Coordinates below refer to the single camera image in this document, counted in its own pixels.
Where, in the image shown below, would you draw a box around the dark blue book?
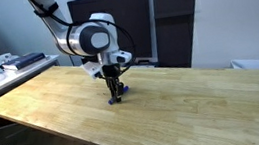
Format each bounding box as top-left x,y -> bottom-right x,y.
0,50 -> 49,73

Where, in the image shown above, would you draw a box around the blue capped grey marker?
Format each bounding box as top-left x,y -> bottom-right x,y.
105,85 -> 131,106

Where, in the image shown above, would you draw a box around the small white boxes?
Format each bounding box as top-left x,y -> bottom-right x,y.
0,51 -> 22,70

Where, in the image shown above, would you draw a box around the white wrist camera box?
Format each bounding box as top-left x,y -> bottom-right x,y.
82,59 -> 103,81

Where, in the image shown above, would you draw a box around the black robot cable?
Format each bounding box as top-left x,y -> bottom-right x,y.
27,0 -> 140,87

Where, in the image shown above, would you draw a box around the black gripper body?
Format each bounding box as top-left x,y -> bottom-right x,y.
101,62 -> 123,82

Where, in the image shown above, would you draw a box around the large black monitor screen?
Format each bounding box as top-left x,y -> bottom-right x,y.
67,0 -> 159,69

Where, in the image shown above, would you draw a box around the white side table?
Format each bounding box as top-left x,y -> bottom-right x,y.
0,53 -> 65,108

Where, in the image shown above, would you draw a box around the tall dark brown panel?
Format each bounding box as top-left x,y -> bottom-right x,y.
149,0 -> 210,73

